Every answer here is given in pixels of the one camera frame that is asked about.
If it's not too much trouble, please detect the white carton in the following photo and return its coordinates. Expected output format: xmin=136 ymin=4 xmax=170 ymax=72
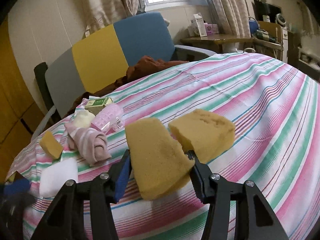
xmin=189 ymin=13 xmax=207 ymax=37

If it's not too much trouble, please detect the wooden desk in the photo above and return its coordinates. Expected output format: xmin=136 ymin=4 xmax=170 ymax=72
xmin=255 ymin=21 xmax=284 ymax=58

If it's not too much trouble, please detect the white sponge block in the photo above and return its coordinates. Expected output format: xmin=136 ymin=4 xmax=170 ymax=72
xmin=39 ymin=158 xmax=78 ymax=197

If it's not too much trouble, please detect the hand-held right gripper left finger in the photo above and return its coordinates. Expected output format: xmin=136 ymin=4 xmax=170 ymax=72
xmin=30 ymin=149 xmax=133 ymax=240

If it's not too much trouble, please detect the pale grey side rail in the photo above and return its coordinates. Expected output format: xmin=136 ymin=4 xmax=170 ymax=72
xmin=174 ymin=44 xmax=217 ymax=62
xmin=31 ymin=106 xmax=57 ymax=140

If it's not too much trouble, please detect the brown cloth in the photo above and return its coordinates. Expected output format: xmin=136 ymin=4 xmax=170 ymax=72
xmin=62 ymin=56 xmax=190 ymax=117

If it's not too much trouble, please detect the pink green striped tablecloth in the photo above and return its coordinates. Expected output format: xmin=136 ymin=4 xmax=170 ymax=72
xmin=5 ymin=52 xmax=320 ymax=240

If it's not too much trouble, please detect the small yellow sponge block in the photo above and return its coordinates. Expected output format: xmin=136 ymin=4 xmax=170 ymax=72
xmin=39 ymin=131 xmax=64 ymax=160

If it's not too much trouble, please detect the wooden side table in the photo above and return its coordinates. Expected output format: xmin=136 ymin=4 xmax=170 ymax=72
xmin=180 ymin=35 xmax=254 ymax=54

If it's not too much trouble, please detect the large yellow sponge wedge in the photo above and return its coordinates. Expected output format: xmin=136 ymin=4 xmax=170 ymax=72
xmin=124 ymin=119 xmax=195 ymax=200

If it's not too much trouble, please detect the dark green rolled mat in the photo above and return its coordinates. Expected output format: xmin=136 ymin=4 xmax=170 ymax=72
xmin=34 ymin=62 xmax=62 ymax=124

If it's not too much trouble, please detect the green essential oil box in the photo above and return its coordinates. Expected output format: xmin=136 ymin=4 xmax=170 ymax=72
xmin=84 ymin=97 xmax=113 ymax=114

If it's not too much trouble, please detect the pink hair roller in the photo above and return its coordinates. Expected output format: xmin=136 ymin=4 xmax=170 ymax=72
xmin=90 ymin=104 xmax=123 ymax=132

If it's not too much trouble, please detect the beige patterned curtain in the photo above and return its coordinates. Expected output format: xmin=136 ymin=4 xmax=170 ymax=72
xmin=81 ymin=0 xmax=147 ymax=39
xmin=200 ymin=0 xmax=253 ymax=38

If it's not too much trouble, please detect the wooden wardrobe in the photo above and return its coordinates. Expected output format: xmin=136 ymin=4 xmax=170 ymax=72
xmin=0 ymin=17 xmax=45 ymax=180

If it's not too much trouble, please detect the clear plastic cap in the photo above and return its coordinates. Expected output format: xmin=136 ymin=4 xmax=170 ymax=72
xmin=111 ymin=119 xmax=125 ymax=132

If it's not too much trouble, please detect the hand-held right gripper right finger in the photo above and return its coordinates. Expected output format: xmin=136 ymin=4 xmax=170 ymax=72
xmin=186 ymin=150 xmax=284 ymax=240

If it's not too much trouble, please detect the tricolour padded chair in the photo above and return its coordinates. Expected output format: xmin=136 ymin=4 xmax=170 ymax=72
xmin=44 ymin=12 xmax=175 ymax=120

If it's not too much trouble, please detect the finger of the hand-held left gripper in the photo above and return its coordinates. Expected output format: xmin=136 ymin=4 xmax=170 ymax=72
xmin=1 ymin=179 xmax=31 ymax=197

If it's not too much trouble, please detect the pink striped sock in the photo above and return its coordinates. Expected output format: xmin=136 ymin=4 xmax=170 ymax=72
xmin=64 ymin=122 xmax=112 ymax=167

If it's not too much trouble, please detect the yellow sponge chunk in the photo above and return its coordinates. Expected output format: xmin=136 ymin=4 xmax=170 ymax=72
xmin=168 ymin=109 xmax=236 ymax=164

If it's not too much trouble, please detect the dark cabinet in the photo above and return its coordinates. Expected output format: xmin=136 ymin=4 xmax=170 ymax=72
xmin=286 ymin=30 xmax=320 ymax=80

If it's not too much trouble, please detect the pink box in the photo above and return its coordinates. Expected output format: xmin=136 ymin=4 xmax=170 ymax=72
xmin=204 ymin=23 xmax=219 ymax=34

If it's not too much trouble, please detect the white fan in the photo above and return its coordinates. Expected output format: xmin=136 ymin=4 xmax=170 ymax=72
xmin=275 ymin=13 xmax=287 ymax=27

